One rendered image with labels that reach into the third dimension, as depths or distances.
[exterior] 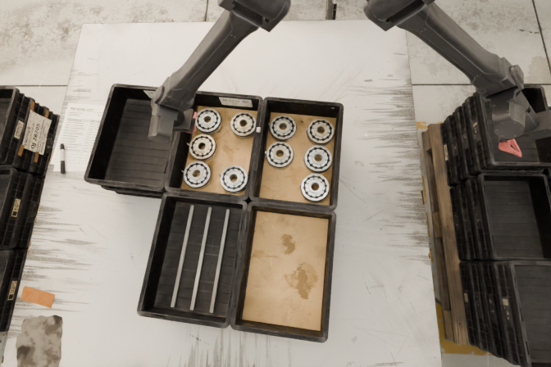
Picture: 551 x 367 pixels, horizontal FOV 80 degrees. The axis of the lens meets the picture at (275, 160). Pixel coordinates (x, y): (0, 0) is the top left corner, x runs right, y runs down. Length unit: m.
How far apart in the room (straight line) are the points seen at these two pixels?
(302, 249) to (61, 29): 2.58
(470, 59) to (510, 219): 1.27
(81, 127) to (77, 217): 0.41
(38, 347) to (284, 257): 0.97
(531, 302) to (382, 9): 1.48
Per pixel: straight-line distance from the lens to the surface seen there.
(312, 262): 1.21
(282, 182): 1.25
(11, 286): 2.26
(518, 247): 1.97
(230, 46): 0.69
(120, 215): 1.53
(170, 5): 2.94
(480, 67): 0.84
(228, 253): 1.23
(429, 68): 2.60
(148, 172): 1.37
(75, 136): 1.74
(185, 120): 1.02
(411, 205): 1.44
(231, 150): 1.30
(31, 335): 1.67
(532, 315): 1.85
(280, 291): 1.21
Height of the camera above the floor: 2.04
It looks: 72 degrees down
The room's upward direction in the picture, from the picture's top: 9 degrees counter-clockwise
